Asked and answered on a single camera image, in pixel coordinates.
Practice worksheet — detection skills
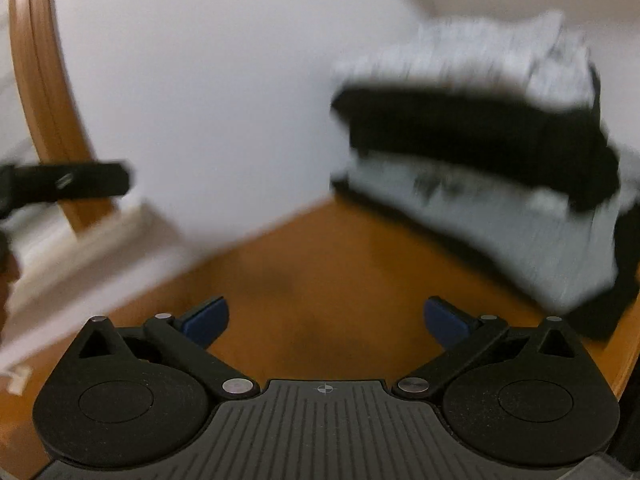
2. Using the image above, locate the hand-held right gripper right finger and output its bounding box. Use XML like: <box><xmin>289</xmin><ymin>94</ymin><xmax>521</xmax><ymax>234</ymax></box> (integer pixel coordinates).
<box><xmin>392</xmin><ymin>296</ymin><xmax>581</xmax><ymax>401</ymax></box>

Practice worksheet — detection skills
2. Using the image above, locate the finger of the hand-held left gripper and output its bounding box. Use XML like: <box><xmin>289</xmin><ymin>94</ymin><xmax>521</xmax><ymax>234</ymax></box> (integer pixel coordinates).
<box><xmin>11</xmin><ymin>160</ymin><xmax>135</xmax><ymax>207</ymax></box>

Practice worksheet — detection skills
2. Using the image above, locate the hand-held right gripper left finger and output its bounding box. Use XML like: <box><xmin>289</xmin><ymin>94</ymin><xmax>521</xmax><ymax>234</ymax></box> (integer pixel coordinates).
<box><xmin>77</xmin><ymin>296</ymin><xmax>261</xmax><ymax>401</ymax></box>

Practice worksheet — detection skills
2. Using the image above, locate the stack of folded dark clothes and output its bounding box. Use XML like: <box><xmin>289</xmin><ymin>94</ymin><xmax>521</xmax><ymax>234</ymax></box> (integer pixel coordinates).
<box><xmin>565</xmin><ymin>200</ymin><xmax>640</xmax><ymax>343</ymax></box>

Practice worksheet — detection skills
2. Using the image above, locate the beige window sill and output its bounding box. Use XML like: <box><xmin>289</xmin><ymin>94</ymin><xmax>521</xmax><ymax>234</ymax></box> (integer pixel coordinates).
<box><xmin>0</xmin><ymin>200</ymin><xmax>201</xmax><ymax>368</ymax></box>

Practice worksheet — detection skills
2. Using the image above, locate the grey folded garment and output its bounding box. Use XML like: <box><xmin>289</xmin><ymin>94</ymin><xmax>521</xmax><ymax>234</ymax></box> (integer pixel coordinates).
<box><xmin>332</xmin><ymin>150</ymin><xmax>623</xmax><ymax>313</ymax></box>

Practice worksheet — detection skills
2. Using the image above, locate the black folded garment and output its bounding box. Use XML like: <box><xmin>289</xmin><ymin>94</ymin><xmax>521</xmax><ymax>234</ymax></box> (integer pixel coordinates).
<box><xmin>330</xmin><ymin>82</ymin><xmax>623</xmax><ymax>213</ymax></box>

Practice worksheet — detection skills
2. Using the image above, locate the wooden window frame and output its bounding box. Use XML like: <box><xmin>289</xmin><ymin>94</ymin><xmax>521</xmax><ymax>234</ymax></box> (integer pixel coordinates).
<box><xmin>9</xmin><ymin>0</ymin><xmax>126</xmax><ymax>233</ymax></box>

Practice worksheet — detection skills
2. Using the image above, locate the beige cable grommet plate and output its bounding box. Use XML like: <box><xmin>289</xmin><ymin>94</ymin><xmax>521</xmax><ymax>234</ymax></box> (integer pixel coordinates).
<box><xmin>0</xmin><ymin>364</ymin><xmax>34</xmax><ymax>397</ymax></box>

